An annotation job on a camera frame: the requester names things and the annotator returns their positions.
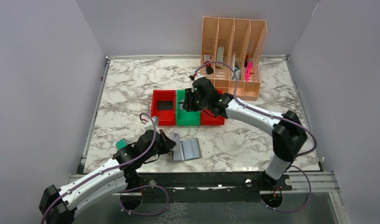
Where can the green plastic bin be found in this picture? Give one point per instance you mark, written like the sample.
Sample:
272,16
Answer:
184,118

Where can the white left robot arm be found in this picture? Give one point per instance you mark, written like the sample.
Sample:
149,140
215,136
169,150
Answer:
59,205

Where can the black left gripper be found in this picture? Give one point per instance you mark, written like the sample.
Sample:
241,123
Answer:
165,144

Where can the pink highlighter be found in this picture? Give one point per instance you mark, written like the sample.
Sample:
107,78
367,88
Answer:
248,72

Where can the white red box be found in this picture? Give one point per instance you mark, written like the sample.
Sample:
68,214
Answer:
220,56

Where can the peach desk organizer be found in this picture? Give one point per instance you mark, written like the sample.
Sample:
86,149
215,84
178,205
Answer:
243,40

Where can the red plastic bin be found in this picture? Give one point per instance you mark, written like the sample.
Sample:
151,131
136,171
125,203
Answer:
207,118
166,118

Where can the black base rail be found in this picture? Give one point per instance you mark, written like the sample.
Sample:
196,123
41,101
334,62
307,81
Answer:
204,187

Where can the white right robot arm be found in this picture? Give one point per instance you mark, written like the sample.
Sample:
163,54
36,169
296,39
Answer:
286,130

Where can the teal eraser block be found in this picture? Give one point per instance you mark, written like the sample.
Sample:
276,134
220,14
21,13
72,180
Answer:
122,143

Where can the grey card holder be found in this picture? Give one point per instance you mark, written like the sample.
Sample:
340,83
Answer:
185,150

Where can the red plastic bin right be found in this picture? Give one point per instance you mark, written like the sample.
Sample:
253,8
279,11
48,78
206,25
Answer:
207,118

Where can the red plastic bin left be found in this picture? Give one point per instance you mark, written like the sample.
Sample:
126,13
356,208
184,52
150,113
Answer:
166,118

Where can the red black marker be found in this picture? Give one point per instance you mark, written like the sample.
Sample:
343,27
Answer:
208,68

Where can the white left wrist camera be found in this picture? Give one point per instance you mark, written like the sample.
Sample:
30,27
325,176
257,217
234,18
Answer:
151,126

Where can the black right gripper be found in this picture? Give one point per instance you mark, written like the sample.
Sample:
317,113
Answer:
189,101

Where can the black card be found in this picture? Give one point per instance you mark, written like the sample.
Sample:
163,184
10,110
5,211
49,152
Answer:
165,105

